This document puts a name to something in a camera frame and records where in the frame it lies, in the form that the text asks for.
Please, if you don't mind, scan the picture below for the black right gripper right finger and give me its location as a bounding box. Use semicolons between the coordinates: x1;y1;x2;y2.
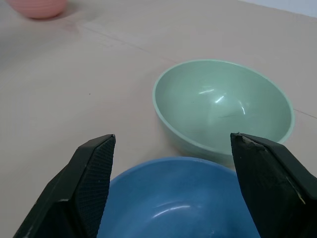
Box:
230;132;317;238

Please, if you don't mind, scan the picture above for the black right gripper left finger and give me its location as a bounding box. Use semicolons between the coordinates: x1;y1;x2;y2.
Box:
12;134;116;238

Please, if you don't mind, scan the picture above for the green bowl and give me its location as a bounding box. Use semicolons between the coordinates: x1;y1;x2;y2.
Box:
152;59;296;165

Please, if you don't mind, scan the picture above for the blue bowl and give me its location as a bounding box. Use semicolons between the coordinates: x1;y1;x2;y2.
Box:
96;156;262;238

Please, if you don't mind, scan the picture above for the red bowl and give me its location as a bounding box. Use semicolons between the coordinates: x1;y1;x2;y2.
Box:
5;0;67;19

